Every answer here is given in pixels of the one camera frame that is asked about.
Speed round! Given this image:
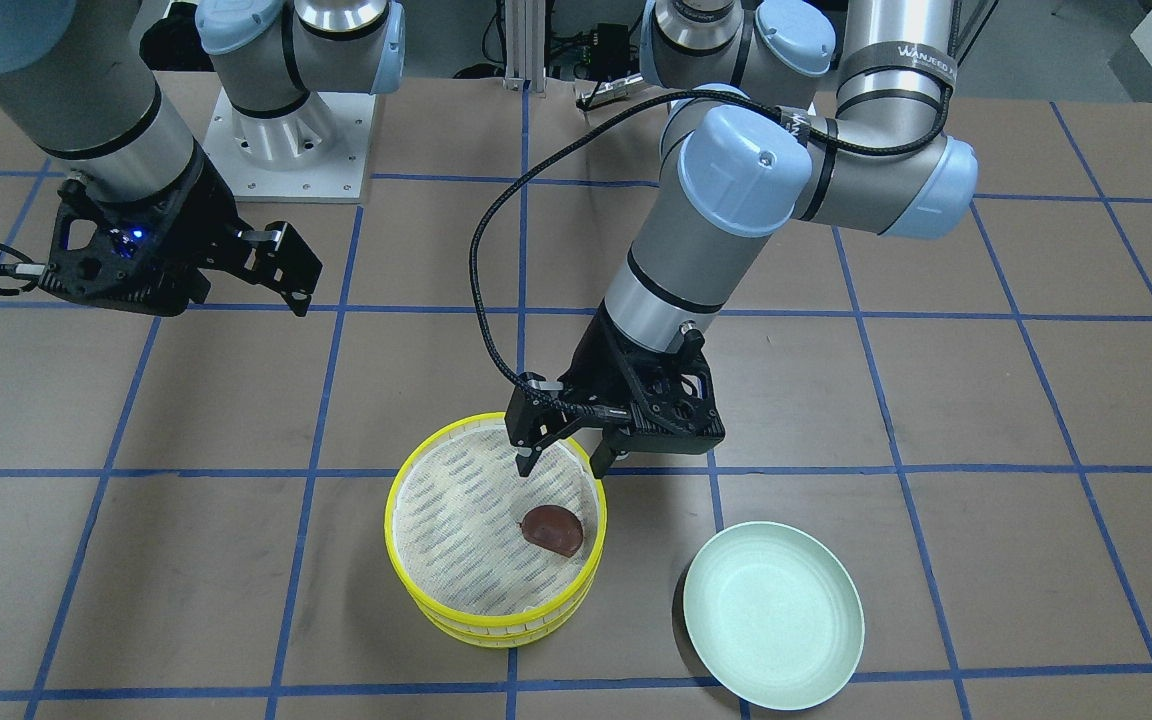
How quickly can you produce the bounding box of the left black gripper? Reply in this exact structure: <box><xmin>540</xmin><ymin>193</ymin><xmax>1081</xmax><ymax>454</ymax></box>
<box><xmin>506</xmin><ymin>304</ymin><xmax>657</xmax><ymax>479</ymax></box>

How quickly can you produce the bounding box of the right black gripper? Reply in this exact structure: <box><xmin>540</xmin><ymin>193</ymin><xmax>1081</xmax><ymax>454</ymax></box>
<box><xmin>175</xmin><ymin>143</ymin><xmax>323</xmax><ymax>318</ymax></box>

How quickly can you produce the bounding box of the yellow top steamer layer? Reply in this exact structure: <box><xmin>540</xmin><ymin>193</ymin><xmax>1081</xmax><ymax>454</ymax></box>
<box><xmin>384</xmin><ymin>414</ymin><xmax>607</xmax><ymax>624</ymax></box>

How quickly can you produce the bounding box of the yellow steamer layer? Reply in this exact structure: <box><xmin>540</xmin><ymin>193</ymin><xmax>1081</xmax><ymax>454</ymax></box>
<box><xmin>412</xmin><ymin>578</ymin><xmax>594</xmax><ymax>650</ymax></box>
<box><xmin>384</xmin><ymin>414</ymin><xmax>607</xmax><ymax>624</ymax></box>

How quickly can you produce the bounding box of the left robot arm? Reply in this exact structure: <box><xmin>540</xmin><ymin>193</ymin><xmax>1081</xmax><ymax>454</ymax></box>
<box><xmin>506</xmin><ymin>1</ymin><xmax>978</xmax><ymax>477</ymax></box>

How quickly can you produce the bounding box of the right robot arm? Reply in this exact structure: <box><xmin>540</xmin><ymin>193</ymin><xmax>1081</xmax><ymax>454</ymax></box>
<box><xmin>0</xmin><ymin>1</ymin><xmax>406</xmax><ymax>316</ymax></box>

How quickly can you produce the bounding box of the yellow bottom steamer layer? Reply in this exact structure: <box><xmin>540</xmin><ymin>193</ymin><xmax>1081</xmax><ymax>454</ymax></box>
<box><xmin>412</xmin><ymin>578</ymin><xmax>594</xmax><ymax>650</ymax></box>

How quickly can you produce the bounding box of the light green bowl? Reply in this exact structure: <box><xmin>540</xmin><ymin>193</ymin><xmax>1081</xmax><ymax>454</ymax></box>
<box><xmin>682</xmin><ymin>521</ymin><xmax>867</xmax><ymax>711</ymax></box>

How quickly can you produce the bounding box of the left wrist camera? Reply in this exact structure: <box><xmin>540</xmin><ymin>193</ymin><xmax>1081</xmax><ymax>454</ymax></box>
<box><xmin>602</xmin><ymin>323</ymin><xmax>726</xmax><ymax>457</ymax></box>

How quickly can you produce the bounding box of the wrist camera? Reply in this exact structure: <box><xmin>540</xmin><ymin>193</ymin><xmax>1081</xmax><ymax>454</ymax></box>
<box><xmin>37</xmin><ymin>176</ymin><xmax>211</xmax><ymax>316</ymax></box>
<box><xmin>602</xmin><ymin>323</ymin><xmax>726</xmax><ymax>457</ymax></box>

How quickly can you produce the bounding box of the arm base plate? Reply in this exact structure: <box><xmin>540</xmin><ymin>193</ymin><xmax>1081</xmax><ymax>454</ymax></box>
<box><xmin>204</xmin><ymin>92</ymin><xmax>376</xmax><ymax>204</ymax></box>

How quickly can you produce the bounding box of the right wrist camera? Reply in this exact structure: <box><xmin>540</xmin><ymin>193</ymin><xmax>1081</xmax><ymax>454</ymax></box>
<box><xmin>37</xmin><ymin>176</ymin><xmax>211</xmax><ymax>316</ymax></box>

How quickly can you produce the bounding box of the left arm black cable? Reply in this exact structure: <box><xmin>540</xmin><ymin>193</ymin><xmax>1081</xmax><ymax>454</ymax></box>
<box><xmin>469</xmin><ymin>85</ymin><xmax>957</xmax><ymax>420</ymax></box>

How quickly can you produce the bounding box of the aluminium frame post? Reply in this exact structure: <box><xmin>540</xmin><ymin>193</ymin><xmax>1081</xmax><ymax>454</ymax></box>
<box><xmin>502</xmin><ymin>0</ymin><xmax>548</xmax><ymax>94</ymax></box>

